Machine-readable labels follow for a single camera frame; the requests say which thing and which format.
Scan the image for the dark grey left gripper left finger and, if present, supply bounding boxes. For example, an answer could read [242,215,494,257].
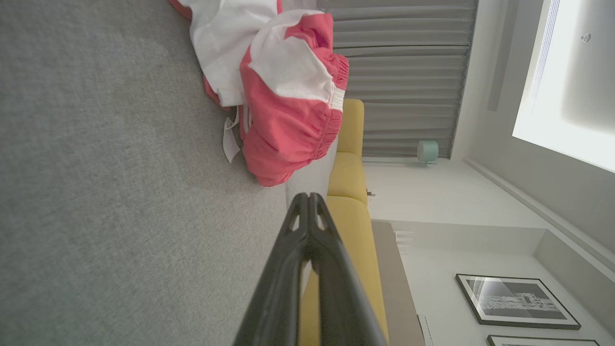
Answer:
[233,193,312,346]

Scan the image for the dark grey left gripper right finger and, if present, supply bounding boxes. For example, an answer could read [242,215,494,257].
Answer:
[308,194,387,346]

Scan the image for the red shorts white waistband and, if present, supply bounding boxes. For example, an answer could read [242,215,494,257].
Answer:
[239,10,350,187]

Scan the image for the red white striped shorts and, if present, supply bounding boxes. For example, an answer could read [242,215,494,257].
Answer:
[168,0,318,164]

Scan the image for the taupe sofa back panel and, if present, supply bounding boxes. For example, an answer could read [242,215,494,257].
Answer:
[371,220,426,346]

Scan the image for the yellow sofa backrest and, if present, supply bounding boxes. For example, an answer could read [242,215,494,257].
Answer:
[298,99,390,346]

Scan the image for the teal lamp shade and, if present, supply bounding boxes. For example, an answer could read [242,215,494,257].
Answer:
[363,140,439,167]

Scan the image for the black framed picture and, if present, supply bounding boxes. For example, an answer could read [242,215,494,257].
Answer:
[455,273,581,331]
[487,334,601,346]

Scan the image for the grey fabric sofa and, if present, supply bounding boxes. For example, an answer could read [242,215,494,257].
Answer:
[0,0,298,346]

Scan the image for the grey pleated curtain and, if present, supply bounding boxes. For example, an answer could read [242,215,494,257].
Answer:
[317,0,479,159]

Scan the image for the bright ceiling light panel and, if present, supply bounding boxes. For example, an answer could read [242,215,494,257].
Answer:
[512,0,615,174]

